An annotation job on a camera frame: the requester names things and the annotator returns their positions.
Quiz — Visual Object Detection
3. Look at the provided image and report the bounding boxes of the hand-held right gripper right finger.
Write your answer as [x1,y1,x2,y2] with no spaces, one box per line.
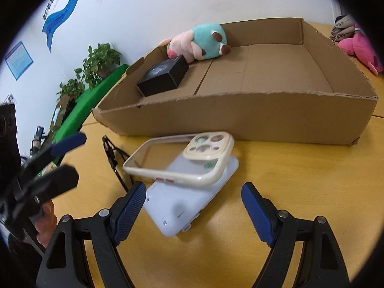
[241,182,350,288]

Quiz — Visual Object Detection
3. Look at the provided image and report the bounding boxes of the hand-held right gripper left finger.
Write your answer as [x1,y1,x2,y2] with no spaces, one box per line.
[36,181,147,288]

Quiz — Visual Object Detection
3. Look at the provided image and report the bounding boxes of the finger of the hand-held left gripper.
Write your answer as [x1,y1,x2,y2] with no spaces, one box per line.
[28,132,87,175]
[18,164,80,208]

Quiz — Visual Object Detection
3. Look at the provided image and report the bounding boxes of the black eyeglasses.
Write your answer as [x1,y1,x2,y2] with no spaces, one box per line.
[102,135,135,192]

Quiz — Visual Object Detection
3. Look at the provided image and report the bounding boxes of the pale lavender power bank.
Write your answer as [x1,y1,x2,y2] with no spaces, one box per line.
[143,153,240,237]

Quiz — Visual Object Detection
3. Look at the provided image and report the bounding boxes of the beige phone case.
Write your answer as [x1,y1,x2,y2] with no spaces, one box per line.
[123,131,235,188]

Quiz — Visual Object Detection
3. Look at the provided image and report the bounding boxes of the brown cardboard box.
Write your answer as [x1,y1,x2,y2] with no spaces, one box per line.
[92,17,379,146]

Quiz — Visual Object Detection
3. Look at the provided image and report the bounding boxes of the person's left hand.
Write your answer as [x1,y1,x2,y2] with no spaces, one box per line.
[32,199,59,248]

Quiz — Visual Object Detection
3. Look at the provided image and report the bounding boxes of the brown carton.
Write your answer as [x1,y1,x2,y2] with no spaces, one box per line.
[50,97,74,132]

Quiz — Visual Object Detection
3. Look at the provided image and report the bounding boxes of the green board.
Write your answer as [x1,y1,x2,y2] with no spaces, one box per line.
[45,64,129,150]

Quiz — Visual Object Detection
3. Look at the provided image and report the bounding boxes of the small potted plant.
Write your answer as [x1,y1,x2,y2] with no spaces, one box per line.
[57,79,84,99]

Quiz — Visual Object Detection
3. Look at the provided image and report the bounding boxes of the large potted plant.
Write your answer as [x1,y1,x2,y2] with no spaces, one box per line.
[75,43,122,86]

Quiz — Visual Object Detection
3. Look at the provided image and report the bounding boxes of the black product box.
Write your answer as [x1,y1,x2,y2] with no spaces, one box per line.
[136,55,189,97]

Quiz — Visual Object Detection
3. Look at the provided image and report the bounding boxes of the teal and pink plush toy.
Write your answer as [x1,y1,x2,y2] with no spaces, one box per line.
[158,23,232,63]

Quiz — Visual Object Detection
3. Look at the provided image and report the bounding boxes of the beige printed cloth hat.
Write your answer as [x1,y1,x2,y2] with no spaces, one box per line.
[329,14,357,44]

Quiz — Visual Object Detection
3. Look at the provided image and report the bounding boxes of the blue wall notice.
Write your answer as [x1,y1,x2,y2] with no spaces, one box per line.
[4,40,33,81]

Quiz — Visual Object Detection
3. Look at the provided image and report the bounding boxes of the blue wave wall decal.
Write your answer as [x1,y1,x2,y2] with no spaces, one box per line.
[42,0,90,53]

